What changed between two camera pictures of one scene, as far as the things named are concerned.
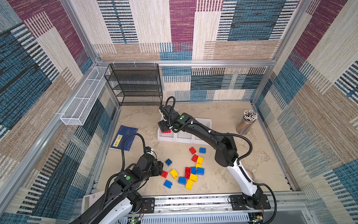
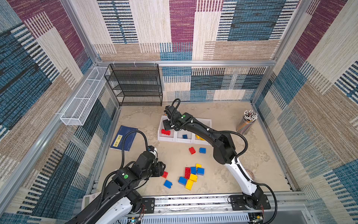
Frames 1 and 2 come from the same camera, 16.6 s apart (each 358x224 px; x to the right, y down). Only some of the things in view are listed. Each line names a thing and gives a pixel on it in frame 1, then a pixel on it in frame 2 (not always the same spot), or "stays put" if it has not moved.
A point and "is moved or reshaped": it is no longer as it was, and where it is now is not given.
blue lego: (202, 150) stays put
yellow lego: (199, 162) is moved or reshaped
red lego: (164, 174) stays put
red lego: (192, 150) stays put
